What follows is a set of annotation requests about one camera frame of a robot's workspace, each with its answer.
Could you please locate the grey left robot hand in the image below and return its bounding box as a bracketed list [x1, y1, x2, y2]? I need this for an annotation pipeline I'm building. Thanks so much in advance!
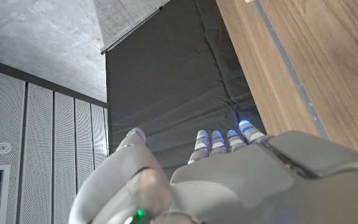
[68, 119, 358, 224]

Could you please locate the black fabric backdrop curtain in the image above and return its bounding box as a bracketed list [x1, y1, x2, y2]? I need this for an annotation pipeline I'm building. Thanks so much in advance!
[106, 0, 267, 178]

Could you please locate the black curtain rod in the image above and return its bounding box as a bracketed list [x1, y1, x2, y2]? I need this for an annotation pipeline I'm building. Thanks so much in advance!
[100, 0, 171, 56]

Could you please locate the round white ceiling sensor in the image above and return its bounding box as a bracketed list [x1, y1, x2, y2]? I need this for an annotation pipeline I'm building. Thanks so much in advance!
[0, 141, 13, 155]

